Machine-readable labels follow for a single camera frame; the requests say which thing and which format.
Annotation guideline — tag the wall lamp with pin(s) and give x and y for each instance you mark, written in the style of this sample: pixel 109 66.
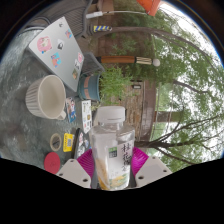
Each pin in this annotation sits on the wall lamp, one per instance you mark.
pixel 136 86

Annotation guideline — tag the wooden bench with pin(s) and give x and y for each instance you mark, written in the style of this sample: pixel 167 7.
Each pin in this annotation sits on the wooden bench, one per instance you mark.
pixel 105 5

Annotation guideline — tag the beige tape roll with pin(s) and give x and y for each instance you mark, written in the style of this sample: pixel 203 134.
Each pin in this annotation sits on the beige tape roll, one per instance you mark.
pixel 51 141

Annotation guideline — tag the orange patio umbrella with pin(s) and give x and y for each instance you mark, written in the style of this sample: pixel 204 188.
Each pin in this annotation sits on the orange patio umbrella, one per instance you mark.
pixel 150 6

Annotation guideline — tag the flat round red coaster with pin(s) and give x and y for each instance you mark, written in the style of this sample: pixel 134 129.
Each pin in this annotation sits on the flat round red coaster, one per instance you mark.
pixel 52 163

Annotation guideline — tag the white ribbed mug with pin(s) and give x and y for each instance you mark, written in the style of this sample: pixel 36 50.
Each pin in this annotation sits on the white ribbed mug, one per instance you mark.
pixel 46 96

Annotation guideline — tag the tree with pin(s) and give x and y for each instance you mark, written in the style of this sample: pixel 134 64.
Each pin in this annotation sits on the tree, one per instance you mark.
pixel 150 31
pixel 160 142

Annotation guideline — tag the wooden lamp post with globe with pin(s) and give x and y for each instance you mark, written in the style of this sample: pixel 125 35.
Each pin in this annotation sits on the wooden lamp post with globe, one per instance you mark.
pixel 120 59

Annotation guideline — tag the white sticker sheet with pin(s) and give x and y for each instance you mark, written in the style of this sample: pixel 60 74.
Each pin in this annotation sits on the white sticker sheet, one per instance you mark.
pixel 86 116

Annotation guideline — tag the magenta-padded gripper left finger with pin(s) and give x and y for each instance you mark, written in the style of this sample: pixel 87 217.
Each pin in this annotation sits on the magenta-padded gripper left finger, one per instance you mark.
pixel 75 171

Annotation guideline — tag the green plant in blue pot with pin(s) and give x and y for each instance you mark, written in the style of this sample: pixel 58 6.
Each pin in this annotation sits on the green plant in blue pot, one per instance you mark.
pixel 88 87

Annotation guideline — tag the black laptop with stickers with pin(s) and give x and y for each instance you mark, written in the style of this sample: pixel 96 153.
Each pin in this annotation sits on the black laptop with stickers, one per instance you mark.
pixel 81 143

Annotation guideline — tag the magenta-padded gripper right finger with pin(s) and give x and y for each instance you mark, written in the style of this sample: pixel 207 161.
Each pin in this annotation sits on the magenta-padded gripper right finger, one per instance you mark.
pixel 151 170

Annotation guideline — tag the yellow card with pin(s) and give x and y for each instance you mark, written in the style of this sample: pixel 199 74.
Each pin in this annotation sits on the yellow card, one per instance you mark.
pixel 68 142

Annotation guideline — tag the colourful sticker card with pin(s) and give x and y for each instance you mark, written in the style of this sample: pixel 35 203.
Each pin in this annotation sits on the colourful sticker card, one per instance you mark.
pixel 70 110

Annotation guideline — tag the blue yellow striped cone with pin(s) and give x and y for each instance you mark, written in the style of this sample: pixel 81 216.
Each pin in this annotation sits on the blue yellow striped cone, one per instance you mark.
pixel 101 28

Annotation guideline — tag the white umbrella pole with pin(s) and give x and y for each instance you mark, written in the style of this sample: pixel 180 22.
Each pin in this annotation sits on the white umbrella pole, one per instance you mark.
pixel 95 14

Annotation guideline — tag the clear plastic drink bottle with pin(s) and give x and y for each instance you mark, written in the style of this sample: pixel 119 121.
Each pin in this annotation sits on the clear plastic drink bottle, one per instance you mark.
pixel 111 150

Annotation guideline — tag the silver laptop with stickers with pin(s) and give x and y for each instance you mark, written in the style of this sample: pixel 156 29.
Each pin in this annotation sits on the silver laptop with stickers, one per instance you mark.
pixel 60 56

